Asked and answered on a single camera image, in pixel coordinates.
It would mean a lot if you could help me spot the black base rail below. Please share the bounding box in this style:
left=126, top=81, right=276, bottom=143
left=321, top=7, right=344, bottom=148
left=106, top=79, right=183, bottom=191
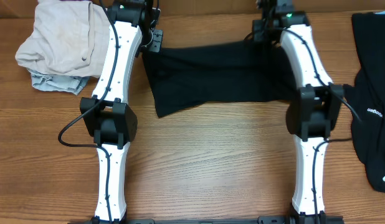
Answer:
left=67, top=211, right=345, bottom=224

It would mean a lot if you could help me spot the black t-shirt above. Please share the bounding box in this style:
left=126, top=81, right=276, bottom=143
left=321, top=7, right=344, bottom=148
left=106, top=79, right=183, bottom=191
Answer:
left=143, top=42, right=297, bottom=118

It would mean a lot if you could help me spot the light blue folded garment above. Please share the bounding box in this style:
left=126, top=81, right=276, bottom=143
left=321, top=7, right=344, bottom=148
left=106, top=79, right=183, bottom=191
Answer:
left=27, top=68, right=90, bottom=95

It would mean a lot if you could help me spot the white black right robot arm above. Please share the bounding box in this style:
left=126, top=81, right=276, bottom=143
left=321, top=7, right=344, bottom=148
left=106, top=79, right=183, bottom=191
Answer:
left=252, top=0, right=344, bottom=223

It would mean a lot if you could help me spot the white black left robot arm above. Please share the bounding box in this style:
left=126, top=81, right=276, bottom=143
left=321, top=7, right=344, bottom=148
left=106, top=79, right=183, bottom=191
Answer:
left=80, top=1, right=163, bottom=223

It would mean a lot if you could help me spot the black garment pile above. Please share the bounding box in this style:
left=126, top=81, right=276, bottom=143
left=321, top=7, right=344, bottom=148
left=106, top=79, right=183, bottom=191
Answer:
left=344, top=12, right=385, bottom=193

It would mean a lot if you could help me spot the beige folded garment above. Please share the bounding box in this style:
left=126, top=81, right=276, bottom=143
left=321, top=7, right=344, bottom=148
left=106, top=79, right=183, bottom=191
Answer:
left=15, top=0, right=110, bottom=77

